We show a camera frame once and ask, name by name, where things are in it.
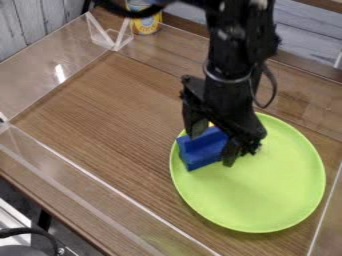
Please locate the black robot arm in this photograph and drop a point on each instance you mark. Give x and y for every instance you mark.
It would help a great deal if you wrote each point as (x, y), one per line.
(243, 39)

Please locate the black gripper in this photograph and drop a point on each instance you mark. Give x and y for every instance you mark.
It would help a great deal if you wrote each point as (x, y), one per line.
(226, 106)

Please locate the blue T-shaped block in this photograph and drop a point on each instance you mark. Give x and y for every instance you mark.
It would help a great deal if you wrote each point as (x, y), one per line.
(203, 150)

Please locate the green round plate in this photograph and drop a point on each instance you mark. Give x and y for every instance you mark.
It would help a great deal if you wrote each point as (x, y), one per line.
(269, 191)

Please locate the clear acrylic enclosure wall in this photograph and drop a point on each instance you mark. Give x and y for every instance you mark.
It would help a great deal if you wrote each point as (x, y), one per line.
(99, 139)

